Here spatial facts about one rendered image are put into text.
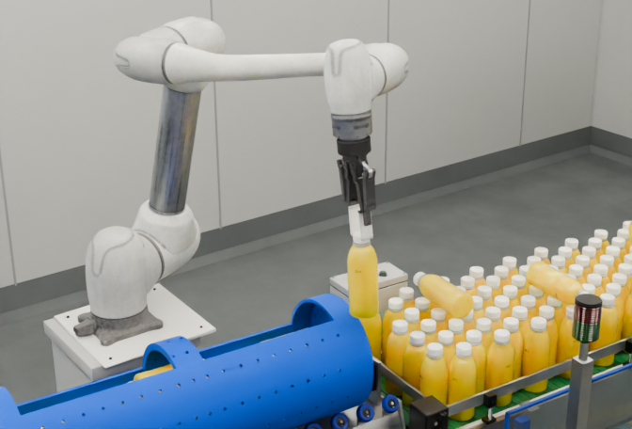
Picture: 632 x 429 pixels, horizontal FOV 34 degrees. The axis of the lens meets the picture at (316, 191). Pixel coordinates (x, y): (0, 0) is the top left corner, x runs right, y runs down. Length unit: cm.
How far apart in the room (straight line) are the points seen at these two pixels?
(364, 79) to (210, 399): 76
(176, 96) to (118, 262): 46
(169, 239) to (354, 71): 90
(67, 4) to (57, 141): 65
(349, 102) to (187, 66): 44
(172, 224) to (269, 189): 294
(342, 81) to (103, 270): 91
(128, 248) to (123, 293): 12
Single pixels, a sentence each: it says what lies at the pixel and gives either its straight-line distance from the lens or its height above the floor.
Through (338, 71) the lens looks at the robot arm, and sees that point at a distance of 225.
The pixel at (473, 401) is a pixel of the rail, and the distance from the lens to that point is 267.
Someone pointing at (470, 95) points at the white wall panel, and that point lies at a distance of 662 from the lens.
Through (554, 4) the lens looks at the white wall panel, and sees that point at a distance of 701.
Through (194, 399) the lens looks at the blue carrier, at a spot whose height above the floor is 117.
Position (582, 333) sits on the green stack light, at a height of 118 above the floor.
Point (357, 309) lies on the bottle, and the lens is 243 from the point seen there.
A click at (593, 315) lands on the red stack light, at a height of 123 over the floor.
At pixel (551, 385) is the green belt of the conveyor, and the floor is 90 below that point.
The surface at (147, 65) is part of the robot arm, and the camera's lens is 254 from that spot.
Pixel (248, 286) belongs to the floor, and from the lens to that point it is 539.
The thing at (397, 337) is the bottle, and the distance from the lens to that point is 273.
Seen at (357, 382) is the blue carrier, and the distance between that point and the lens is 250.
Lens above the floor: 240
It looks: 21 degrees down
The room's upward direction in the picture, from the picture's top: straight up
